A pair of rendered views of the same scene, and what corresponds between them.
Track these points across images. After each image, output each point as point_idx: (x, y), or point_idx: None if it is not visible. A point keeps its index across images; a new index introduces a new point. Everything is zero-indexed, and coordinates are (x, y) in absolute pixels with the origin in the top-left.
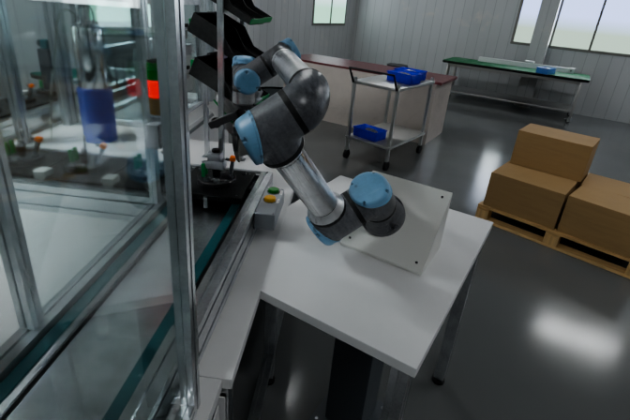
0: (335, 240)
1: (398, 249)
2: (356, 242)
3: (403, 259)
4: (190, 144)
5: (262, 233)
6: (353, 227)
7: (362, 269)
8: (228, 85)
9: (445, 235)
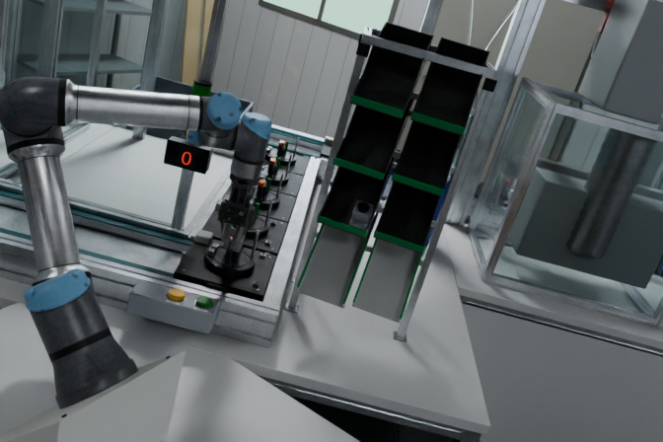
0: None
1: (31, 421)
2: None
3: (12, 430)
4: (435, 297)
5: (145, 321)
6: None
7: (22, 392)
8: (375, 195)
9: None
